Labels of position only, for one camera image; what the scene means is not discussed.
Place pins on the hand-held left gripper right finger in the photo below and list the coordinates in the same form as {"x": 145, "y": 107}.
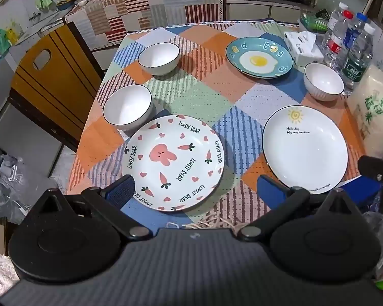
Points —
{"x": 268, "y": 191}

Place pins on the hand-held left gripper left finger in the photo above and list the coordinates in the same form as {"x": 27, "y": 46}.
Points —
{"x": 119, "y": 188}

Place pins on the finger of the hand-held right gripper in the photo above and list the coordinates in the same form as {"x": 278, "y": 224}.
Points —
{"x": 370, "y": 169}

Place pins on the white sun print plate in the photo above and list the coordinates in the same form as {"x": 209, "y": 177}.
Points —
{"x": 304, "y": 153}

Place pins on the white pink bunny plate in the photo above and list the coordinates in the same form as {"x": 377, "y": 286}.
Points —
{"x": 175, "y": 162}

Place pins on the white bowl dark rim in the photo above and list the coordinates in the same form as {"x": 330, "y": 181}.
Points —
{"x": 159, "y": 58}
{"x": 127, "y": 105}

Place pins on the teal fried egg plate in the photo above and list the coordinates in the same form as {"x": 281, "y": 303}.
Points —
{"x": 258, "y": 58}

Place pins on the clear bag of rice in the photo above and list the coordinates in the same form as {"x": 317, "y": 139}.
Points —
{"x": 375, "y": 108}

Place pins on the white ribbed bowl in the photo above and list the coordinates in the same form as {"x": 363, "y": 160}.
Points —
{"x": 324, "y": 81}

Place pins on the green label water bottle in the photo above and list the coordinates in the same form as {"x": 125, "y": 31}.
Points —
{"x": 357, "y": 63}

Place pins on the clear plastic bags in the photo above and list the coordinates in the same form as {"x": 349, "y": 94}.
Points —
{"x": 12, "y": 181}

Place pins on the patchwork checked tablecloth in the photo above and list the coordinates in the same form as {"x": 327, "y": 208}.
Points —
{"x": 191, "y": 95}

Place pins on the yellow wooden chair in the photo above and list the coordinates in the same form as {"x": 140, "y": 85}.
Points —
{"x": 57, "y": 86}

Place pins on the red label water bottle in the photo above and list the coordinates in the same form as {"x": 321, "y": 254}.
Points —
{"x": 335, "y": 43}

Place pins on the blue label water bottle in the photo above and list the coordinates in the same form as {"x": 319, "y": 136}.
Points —
{"x": 354, "y": 36}

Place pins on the white tissue box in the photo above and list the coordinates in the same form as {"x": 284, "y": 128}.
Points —
{"x": 301, "y": 49}

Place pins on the green plastic basket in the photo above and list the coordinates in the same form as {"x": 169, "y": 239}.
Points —
{"x": 314, "y": 22}

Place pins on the clear white cap water bottle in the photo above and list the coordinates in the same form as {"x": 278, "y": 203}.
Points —
{"x": 337, "y": 11}

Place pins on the striped patchwork cabinet cover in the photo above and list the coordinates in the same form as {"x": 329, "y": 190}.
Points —
{"x": 131, "y": 16}

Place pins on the white kitchen cabinet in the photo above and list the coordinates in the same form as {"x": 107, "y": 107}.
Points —
{"x": 261, "y": 11}

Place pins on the blue basin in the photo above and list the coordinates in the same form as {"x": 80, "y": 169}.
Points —
{"x": 64, "y": 4}

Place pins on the green cloth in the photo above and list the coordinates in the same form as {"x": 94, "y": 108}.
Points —
{"x": 44, "y": 1}

